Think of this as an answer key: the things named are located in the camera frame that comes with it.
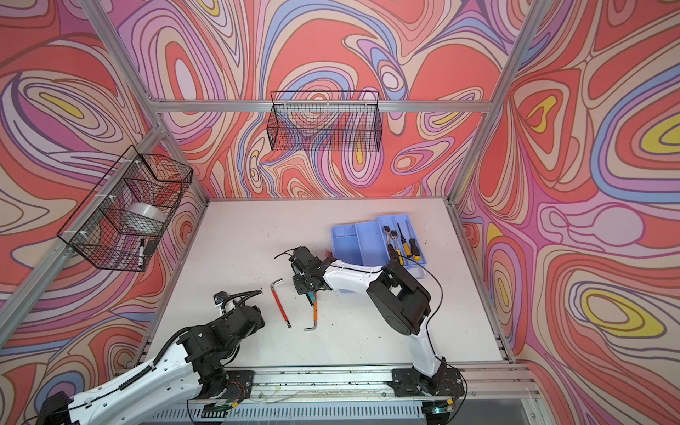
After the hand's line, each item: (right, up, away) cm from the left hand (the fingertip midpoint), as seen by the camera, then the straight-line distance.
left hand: (255, 317), depth 83 cm
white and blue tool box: (+41, +23, +10) cm, 48 cm away
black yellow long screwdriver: (+52, +20, +5) cm, 56 cm away
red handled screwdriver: (+6, +3, +6) cm, 9 cm away
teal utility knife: (+17, +5, +6) cm, 18 cm away
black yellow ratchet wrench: (+46, +25, +10) cm, 54 cm away
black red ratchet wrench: (+45, +20, +6) cm, 49 cm away
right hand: (+15, +7, +9) cm, 19 cm away
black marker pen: (-28, +21, -11) cm, 37 cm away
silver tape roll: (-28, +34, -9) cm, 44 cm away
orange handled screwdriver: (+19, +1, +6) cm, 19 cm away
